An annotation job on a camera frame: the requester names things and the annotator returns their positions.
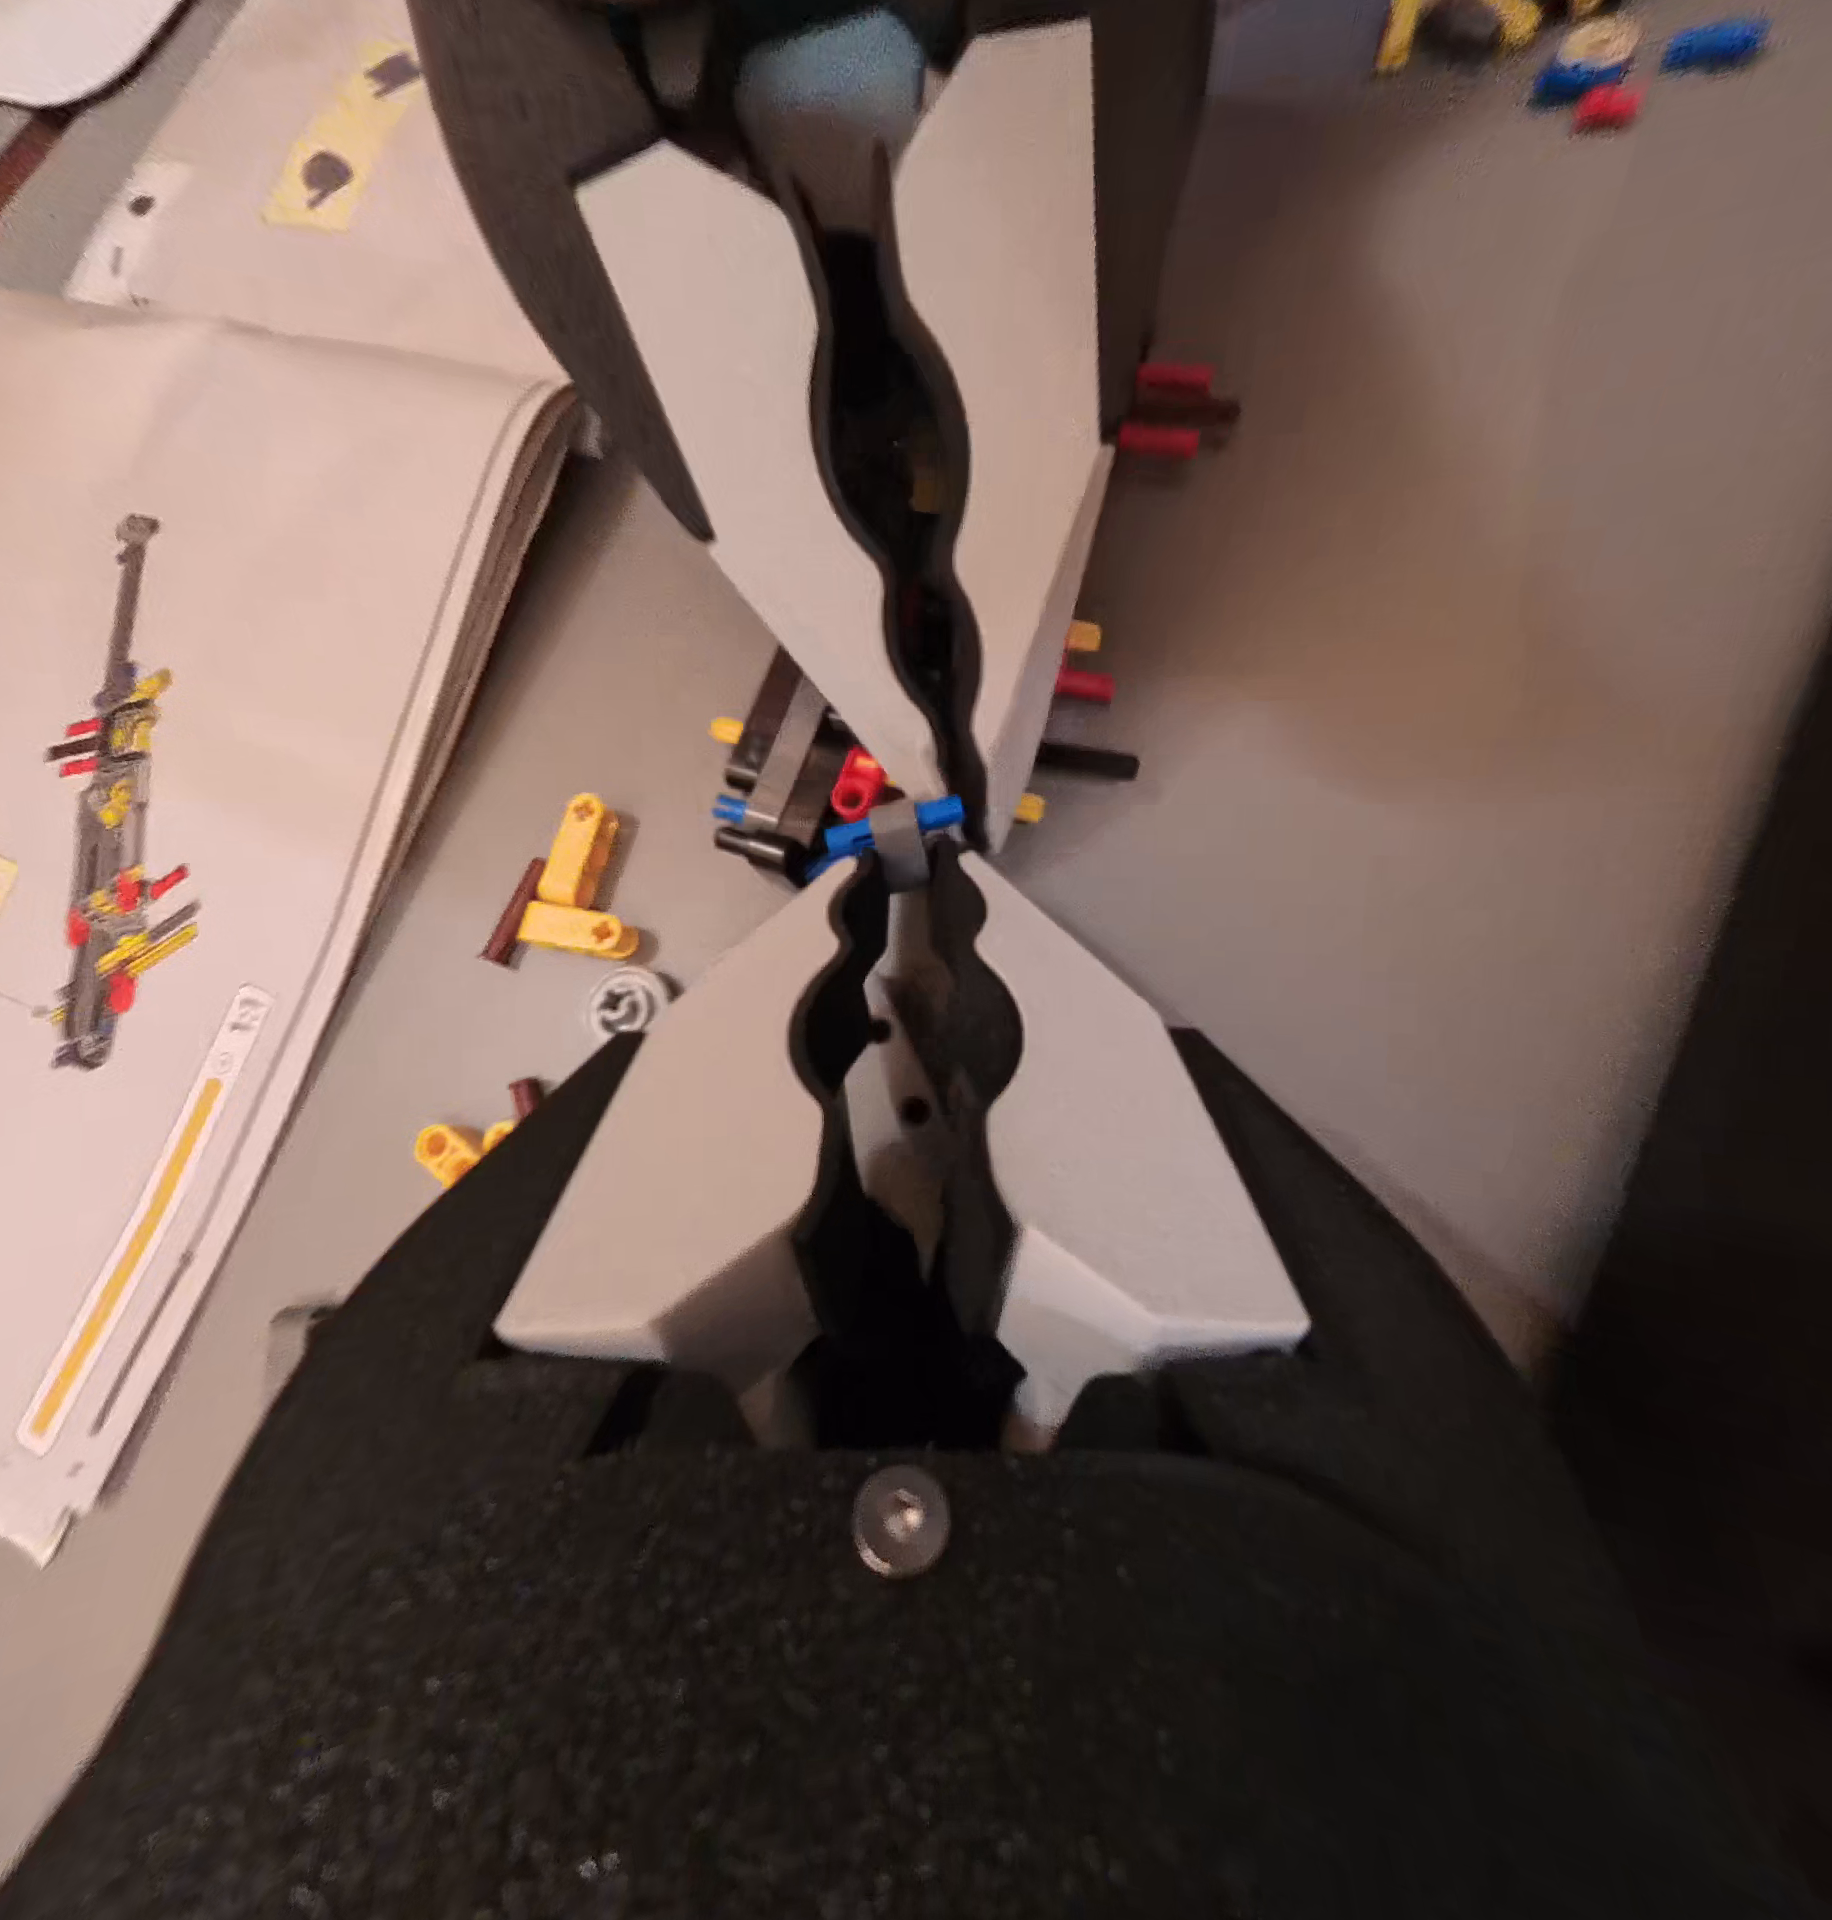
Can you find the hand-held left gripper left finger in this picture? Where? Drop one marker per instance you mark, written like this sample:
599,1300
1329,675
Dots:
660,1184

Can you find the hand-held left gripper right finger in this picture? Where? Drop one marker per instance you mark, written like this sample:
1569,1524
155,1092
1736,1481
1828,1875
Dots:
1141,1184

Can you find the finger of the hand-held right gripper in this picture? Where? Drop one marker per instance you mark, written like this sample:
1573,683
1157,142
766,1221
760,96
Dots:
1021,375
707,375

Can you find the grey lego beam assembly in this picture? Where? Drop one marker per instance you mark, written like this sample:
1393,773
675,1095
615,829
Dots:
780,750

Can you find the single blue lego pin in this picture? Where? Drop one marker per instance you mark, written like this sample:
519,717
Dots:
846,848
940,813

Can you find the small grey connector piece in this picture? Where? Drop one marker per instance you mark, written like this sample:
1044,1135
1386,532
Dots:
900,848

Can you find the red lego bush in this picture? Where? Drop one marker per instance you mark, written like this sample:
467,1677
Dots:
858,781

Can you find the lego instruction booklet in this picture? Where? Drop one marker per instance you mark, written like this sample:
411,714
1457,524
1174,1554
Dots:
256,601

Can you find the pile of small lego pins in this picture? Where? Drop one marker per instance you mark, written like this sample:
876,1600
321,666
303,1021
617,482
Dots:
1591,60

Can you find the short brown lego axle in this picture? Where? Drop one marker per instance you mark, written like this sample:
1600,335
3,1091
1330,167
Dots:
527,1095
514,913

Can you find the grey lego wheel hub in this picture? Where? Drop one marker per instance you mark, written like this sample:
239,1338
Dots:
628,1008

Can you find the yellow three-hole lego beam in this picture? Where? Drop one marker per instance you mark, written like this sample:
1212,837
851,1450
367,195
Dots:
451,1150

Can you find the yellow lego axle connector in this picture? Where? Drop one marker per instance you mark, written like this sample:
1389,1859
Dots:
579,933

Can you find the yellow angled technic beams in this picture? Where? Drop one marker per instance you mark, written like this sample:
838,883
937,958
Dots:
579,851

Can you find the black perforated panel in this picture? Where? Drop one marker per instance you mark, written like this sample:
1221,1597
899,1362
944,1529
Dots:
1756,1201

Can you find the white square base plate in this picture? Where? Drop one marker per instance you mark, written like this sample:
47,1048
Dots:
47,44

